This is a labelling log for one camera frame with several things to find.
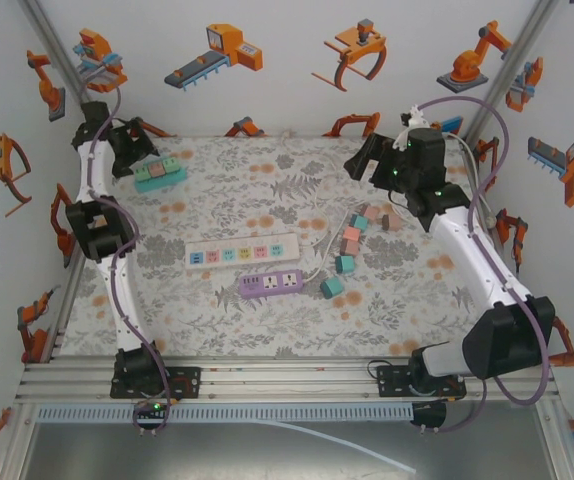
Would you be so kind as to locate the mint green cube plug adapter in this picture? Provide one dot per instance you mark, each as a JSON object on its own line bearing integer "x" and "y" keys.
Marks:
{"x": 142, "y": 173}
{"x": 169, "y": 164}

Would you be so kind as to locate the pink cube plug adapter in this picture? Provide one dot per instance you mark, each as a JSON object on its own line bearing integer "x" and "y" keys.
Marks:
{"x": 351, "y": 234}
{"x": 349, "y": 246}
{"x": 391, "y": 221}
{"x": 155, "y": 169}
{"x": 369, "y": 212}

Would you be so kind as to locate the teal triangular power strip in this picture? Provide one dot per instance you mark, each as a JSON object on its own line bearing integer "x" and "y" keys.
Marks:
{"x": 167, "y": 181}

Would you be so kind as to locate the teal cube plug adapter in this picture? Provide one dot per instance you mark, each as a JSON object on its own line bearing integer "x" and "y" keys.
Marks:
{"x": 331, "y": 287}
{"x": 345, "y": 264}
{"x": 358, "y": 221}

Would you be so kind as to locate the white multi-socket power strip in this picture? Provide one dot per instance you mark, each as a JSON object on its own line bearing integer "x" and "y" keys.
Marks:
{"x": 289, "y": 247}

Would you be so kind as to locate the purple power strip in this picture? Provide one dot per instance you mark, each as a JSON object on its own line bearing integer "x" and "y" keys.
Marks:
{"x": 279, "y": 282}

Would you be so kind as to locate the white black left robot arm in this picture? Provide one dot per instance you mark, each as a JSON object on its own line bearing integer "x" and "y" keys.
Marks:
{"x": 122, "y": 310}

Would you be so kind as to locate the colourful plug adapters cluster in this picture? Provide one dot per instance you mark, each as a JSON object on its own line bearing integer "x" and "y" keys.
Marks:
{"x": 328, "y": 252}

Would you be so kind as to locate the floral patterned tablecloth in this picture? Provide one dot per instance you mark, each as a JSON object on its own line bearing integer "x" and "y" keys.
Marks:
{"x": 267, "y": 325}

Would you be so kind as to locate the black controller board green light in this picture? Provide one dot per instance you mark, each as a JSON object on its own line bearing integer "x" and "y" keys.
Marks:
{"x": 154, "y": 407}

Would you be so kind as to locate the translucent white tube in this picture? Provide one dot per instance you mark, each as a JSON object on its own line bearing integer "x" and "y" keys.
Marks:
{"x": 347, "y": 442}

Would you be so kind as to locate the aluminium frame post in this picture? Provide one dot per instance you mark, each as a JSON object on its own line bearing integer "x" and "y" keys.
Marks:
{"x": 52, "y": 45}
{"x": 507, "y": 75}

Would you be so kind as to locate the aluminium side rail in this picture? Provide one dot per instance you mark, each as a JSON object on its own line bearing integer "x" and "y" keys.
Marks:
{"x": 67, "y": 305}
{"x": 492, "y": 237}

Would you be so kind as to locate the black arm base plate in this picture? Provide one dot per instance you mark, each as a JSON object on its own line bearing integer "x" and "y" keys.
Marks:
{"x": 187, "y": 382}
{"x": 392, "y": 382}

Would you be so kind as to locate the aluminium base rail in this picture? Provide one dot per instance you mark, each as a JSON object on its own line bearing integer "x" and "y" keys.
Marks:
{"x": 287, "y": 380}

